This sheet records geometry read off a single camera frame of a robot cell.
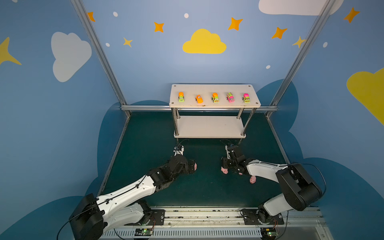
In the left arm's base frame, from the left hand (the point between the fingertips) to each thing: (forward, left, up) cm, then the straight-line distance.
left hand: (190, 161), depth 80 cm
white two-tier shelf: (+32, -15, -8) cm, 36 cm away
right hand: (+8, -22, -12) cm, 27 cm away
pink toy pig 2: (0, -21, -11) cm, 24 cm away
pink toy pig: (+3, -3, -11) cm, 12 cm away
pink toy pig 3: (-5, -37, -12) cm, 39 cm away
